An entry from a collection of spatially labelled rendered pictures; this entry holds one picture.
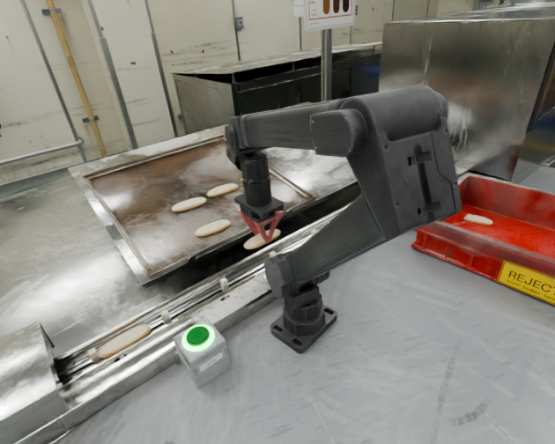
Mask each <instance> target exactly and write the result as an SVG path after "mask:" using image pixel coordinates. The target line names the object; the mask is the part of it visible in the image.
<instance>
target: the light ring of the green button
mask: <svg viewBox="0 0 555 444"><path fill-rule="evenodd" d="M197 326H204V327H206V328H207V329H208V330H209V331H210V338H209V340H208V341H207V342H206V343H205V344H203V345H200V346H190V345H188V344H187V341H186V335H187V333H188V332H189V331H190V330H191V329H192V328H194V327H192V328H191V329H189V330H188V331H187V332H186V333H185V334H184V336H183V338H182V343H183V346H184V347H185V349H187V350H189V351H191V352H199V351H201V350H203V349H205V348H207V347H208V346H209V345H210V344H211V343H212V341H213V339H214V331H213V329H212V328H211V327H209V326H207V325H197Z"/></svg>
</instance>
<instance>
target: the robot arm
mask: <svg viewBox="0 0 555 444"><path fill-rule="evenodd" d="M447 121H448V104H447V102H446V100H445V98H444V96H442V95H441V94H439V93H438V92H435V91H434V90H433V89H432V88H430V87H429V86H427V85H412V86H407V87H403V88H398V89H394V90H389V91H385V92H375V93H369V94H364V95H360V96H354V97H350V98H344V99H336V100H329V101H324V102H318V103H313V104H307V105H302V106H297V107H287V108H282V109H277V110H268V111H262V112H258V113H253V114H248V115H240V116H235V117H231V118H230V120H229V124H228V125H227V126H225V133H226V142H227V143H228V146H227V148H226V156H227V157H228V159H229V160H230V161H231V162H232V163H233V164H234V165H235V166H236V167H237V168H238V169H239V170H241V174H242V181H243V188H244V194H241V195H239V196H236V197H235V198H234V201H235V203H239V204H240V208H239V209H238V213H239V214H240V215H241V217H242V218H243V219H244V220H245V222H246V223H247V224H248V226H249V227H250V229H251V230H252V232H253V233H254V234H255V235H257V234H261V235H262V237H263V239H264V241H265V242H268V241H271V238H272V235H273V233H274V231H275V228H276V226H277V225H278V222H279V220H280V219H281V218H282V216H283V212H282V210H283V209H284V208H285V203H284V202H282V201H280V200H278V199H276V198H275V197H274V196H272V195H271V188H270V170H269V159H268V153H267V152H266V151H263V150H264V149H268V148H272V147H279V148H291V149H302V150H314V151H315V154H316V155H322V156H331V157H340V158H344V157H346V158H347V160H348V162H349V164H350V167H351V170H352V171H353V173H354V175H355V177H356V179H357V181H358V183H359V186H360V188H361V194H360V195H359V196H358V197H357V198H356V199H355V200H354V201H353V202H352V203H351V204H350V205H349V206H347V207H346V208H345V209H344V210H343V211H341V212H340V213H339V214H338V215H337V216H335V217H334V218H333V219H332V220H331V221H330V222H329V223H328V224H327V225H325V226H324V227H323V228H322V229H321V230H319V231H318V232H317V233H316V234H314V235H313V236H312V237H311V238H310V239H308V240H307V241H306V242H305V243H304V244H302V245H301V246H300V247H298V248H295V249H293V250H290V251H288V252H285V253H283V254H280V255H276V256H273V257H271V258H268V259H265V260H264V271H265V275H266V278H267V280H268V283H269V286H270V289H271V290H272V291H273V293H274V294H275V296H276V297H277V298H279V299H280V298H283V297H284V298H285V303H283V314H282V315H281V316H280V317H279V318H277V319H276V320H275V321H274V322H273V323H272V324H271V325H270V333H271V334H272V335H273V336H274V337H276V338H277V339H279V340H280V341H281V342H283V343H284V344H286V345H287V346H289V347H290V348H291V349H293V350H294V351H295V352H297V353H298V354H303V353H304V352H305V351H306V350H307V349H308V348H309V347H310V346H311V345H312V344H313V343H314V342H315V341H316V340H317V339H318V338H319V337H320V336H321V335H322V334H323V333H324V332H325V331H326V330H327V329H328V328H329V327H330V326H331V325H332V324H333V323H334V322H335V321H336V320H337V312H336V311H335V310H334V309H332V308H330V307H328V306H326V305H324V304H323V300H322V295H321V294H320V293H319V287H318V286H317V285H318V284H320V283H322V282H323V281H324V280H327V279H328V278H329V271H330V270H333V269H335V268H336V267H338V266H340V265H342V264H344V263H347V262H349V261H350V260H352V259H354V258H356V257H358V256H360V255H363V254H365V253H366V252H368V251H370V250H372V249H374V248H377V247H379V246H380V245H382V244H384V243H386V242H388V241H391V240H393V239H394V238H396V237H398V236H401V235H403V234H405V233H408V232H410V231H412V230H415V229H417V228H420V227H422V226H426V225H429V224H431V223H433V222H435V221H438V220H443V219H446V218H449V217H451V216H453V215H455V214H456V213H459V212H461V211H462V202H461V198H460V192H459V187H458V182H457V177H456V171H455V162H454V158H453V153H452V147H451V143H450V137H449V132H448V123H447ZM408 157H409V158H410V165H408V160H407V158H408ZM250 218H251V219H253V221H254V224H255V226H256V228H255V226H254V225H253V223H252V221H251V220H250ZM271 220H272V222H271V225H270V231H269V234H268V236H267V234H266V232H265V230H264V226H265V223H267V222H269V221H271Z"/></svg>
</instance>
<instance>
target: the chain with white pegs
mask: <svg viewBox="0 0 555 444"><path fill-rule="evenodd" d="M276 255H277V253H275V252H274V251H272V252H270V258H271V257H273V256H276ZM263 268H264V266H263V267H261V268H260V269H258V270H255V271H253V272H252V273H251V274H248V275H246V276H245V277H243V278H241V279H239V280H237V281H236V282H234V283H232V284H230V285H228V282H227V279H226V278H225V277H224V278H222V279H220V284H221V288H222V289H221V290H220V291H218V292H215V293H214V294H212V295H211V296H209V297H207V298H205V299H204V300H201V301H199V302H197V303H196V304H195V305H194V306H191V307H189V308H187V309H185V310H183V311H182V312H180V313H179V314H176V315H174V316H173V317H172V318H170V315H169V313H168V311H167V310H166V309H165V310H163V311H161V312H160V313H161V316H162V319H163V322H162V323H161V324H160V325H162V324H164V323H166V322H168V321H170V320H172V319H174V318H175V317H176V316H178V315H181V314H182V313H184V312H186V311H188V310H190V309H191V308H192V307H195V306H197V305H198V304H200V303H202V302H204V301H205V300H207V299H209V298H211V297H212V296H214V295H216V294H218V293H220V292H222V291H224V290H225V289H227V288H228V287H230V286H232V285H234V284H236V283H238V282H240V281H241V280H242V279H244V278H247V277H249V276H250V275H252V274H254V273H256V272H257V271H259V270H261V269H263ZM160 325H157V326H155V327H153V328H151V331H152V330H154V329H156V328H157V327H159V326H160ZM88 355H89V357H90V359H91V360H92V362H90V363H88V364H87V365H85V366H82V368H79V369H78V370H76V371H74V372H72V373H71V374H68V375H67V376H66V377H63V378H62V379H60V380H59V381H63V380H64V379H66V378H68V377H70V376H72V375H73V374H75V373H77V372H79V371H80V370H82V369H84V368H86V367H88V366H90V365H91V364H93V363H94V362H96V361H98V360H100V359H102V358H101V357H99V354H98V353H97V351H96V350H95V348H92V349H91V350H89V351H88Z"/></svg>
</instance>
